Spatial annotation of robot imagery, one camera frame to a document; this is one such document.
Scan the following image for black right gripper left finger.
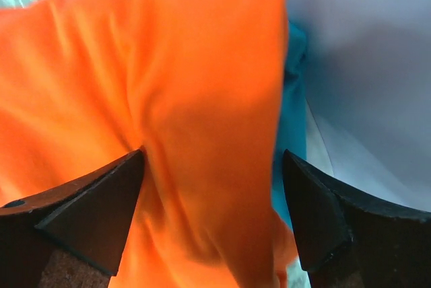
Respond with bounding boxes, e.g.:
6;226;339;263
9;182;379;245
1;150;144;287

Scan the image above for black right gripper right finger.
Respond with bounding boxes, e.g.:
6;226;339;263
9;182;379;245
282;151;430;288

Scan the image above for orange t shirt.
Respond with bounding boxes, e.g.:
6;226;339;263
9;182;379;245
1;0;296;287

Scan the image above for teal folded t shirt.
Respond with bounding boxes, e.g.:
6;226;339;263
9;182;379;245
271;23;307;228

